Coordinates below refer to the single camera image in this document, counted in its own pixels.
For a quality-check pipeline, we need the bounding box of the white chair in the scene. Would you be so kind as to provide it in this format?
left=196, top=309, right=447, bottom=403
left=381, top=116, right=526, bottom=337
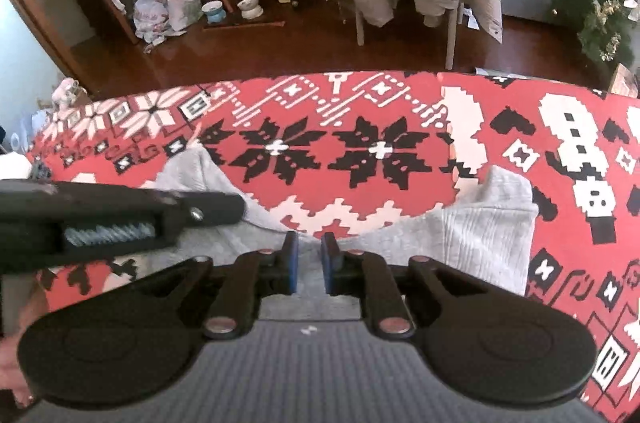
left=352, top=0, right=459, bottom=72

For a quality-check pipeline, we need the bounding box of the person's left hand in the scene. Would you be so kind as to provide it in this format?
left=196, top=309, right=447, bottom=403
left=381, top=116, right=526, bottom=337
left=0, top=338, right=34, bottom=410

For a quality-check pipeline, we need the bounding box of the small Christmas tree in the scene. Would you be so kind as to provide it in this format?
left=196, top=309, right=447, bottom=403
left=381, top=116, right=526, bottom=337
left=552, top=0, right=640, bottom=64

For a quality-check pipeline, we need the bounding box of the white plastic bag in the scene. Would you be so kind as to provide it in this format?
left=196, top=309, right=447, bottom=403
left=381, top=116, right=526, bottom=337
left=167, top=0, right=204, bottom=32
left=133, top=0, right=171, bottom=42

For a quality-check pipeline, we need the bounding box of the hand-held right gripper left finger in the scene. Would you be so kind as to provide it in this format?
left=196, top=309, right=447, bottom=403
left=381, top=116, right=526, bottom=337
left=132, top=231, right=301, bottom=339

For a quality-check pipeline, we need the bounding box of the folded white cloth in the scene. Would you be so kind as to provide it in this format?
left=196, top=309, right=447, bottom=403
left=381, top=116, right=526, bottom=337
left=0, top=151, right=35, bottom=182

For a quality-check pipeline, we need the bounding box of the pale blue plastic bag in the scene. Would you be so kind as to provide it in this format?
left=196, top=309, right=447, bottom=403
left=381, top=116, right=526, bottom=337
left=10, top=108, right=52, bottom=154

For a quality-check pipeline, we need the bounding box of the blue ceramic pot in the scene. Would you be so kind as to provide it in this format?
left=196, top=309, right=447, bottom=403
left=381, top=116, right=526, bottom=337
left=202, top=0, right=229, bottom=24

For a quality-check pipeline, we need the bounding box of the pale cloth bundle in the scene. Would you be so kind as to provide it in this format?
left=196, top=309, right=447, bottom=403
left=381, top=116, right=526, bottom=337
left=50, top=77, right=94, bottom=110

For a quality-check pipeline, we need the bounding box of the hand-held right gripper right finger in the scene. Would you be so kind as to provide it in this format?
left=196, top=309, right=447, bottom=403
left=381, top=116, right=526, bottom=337
left=320, top=231, right=482, bottom=339

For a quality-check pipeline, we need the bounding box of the red patterned blanket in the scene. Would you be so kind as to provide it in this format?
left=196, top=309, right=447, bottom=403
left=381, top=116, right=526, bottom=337
left=27, top=70, right=640, bottom=419

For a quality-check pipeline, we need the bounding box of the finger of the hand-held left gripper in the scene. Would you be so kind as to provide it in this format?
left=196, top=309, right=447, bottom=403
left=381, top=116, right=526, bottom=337
left=166, top=192, right=247, bottom=227

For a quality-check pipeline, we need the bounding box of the wooden door frame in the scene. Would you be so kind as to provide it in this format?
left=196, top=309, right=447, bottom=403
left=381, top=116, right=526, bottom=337
left=0, top=0, right=101, bottom=100

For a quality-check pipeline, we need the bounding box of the white ceramic pot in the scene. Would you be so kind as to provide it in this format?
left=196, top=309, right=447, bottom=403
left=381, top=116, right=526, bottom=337
left=237, top=0, right=264, bottom=22

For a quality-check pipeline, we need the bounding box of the grey t-shirt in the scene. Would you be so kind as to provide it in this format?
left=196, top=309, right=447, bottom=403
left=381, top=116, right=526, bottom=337
left=155, top=145, right=539, bottom=321

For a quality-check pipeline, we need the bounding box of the wooden stick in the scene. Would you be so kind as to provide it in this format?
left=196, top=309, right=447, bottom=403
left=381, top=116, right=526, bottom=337
left=202, top=20, right=286, bottom=32

